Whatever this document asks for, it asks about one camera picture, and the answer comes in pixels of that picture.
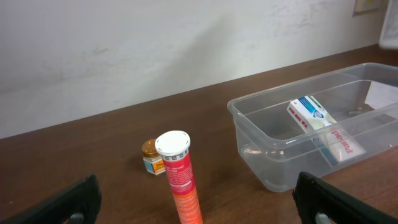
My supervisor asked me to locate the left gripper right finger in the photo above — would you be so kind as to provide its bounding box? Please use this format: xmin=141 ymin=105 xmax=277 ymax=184
xmin=292 ymin=172 xmax=397 ymax=224

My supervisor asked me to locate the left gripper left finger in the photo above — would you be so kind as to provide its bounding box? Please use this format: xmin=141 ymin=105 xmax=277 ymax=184
xmin=1 ymin=174 xmax=102 ymax=224

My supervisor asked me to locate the white blue medicine box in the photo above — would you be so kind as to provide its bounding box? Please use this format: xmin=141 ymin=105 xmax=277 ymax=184
xmin=287 ymin=95 xmax=366 ymax=166

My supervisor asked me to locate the orange tablet tube white cap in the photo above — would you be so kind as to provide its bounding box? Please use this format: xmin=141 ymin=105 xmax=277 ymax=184
xmin=155 ymin=130 xmax=203 ymax=224

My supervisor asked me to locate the clear plastic container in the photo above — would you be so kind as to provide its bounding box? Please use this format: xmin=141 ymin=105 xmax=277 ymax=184
xmin=228 ymin=63 xmax=397 ymax=192

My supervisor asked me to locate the small gold-lid balm jar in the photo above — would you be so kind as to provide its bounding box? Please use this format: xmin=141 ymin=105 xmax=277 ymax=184
xmin=141 ymin=139 xmax=165 ymax=175

